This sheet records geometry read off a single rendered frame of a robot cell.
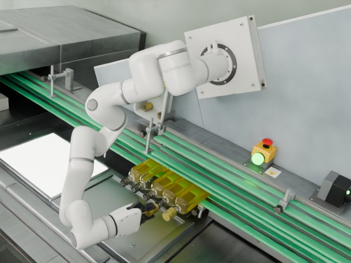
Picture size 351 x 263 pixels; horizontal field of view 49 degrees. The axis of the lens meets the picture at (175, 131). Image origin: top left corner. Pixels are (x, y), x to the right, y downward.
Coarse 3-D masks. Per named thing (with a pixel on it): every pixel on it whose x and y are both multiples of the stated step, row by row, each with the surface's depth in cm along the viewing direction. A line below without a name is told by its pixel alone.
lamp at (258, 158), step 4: (256, 152) 144; (260, 152) 143; (252, 156) 143; (256, 156) 142; (260, 156) 141; (252, 160) 143; (256, 160) 142; (260, 160) 141; (264, 160) 143; (256, 164) 143
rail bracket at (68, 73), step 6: (66, 72) 192; (72, 72) 193; (42, 78) 183; (48, 78) 185; (54, 78) 187; (66, 78) 196; (72, 78) 195; (66, 84) 197; (72, 84) 197; (54, 96) 192
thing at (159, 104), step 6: (162, 78) 159; (162, 96) 172; (138, 102) 175; (144, 102) 178; (156, 102) 175; (162, 102) 173; (138, 108) 176; (156, 108) 176; (162, 108) 164; (138, 114) 174; (144, 114) 174; (150, 114) 174; (156, 114) 175; (162, 114) 165; (156, 120) 171; (162, 120) 167
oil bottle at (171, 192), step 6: (180, 180) 151; (186, 180) 152; (168, 186) 146; (174, 186) 147; (180, 186) 148; (186, 186) 148; (162, 192) 145; (168, 192) 143; (174, 192) 144; (180, 192) 145; (168, 198) 142; (174, 198) 143; (168, 204) 144
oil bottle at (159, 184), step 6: (168, 174) 153; (174, 174) 154; (156, 180) 148; (162, 180) 149; (168, 180) 150; (174, 180) 151; (150, 186) 147; (156, 186) 146; (162, 186) 146; (156, 192) 145
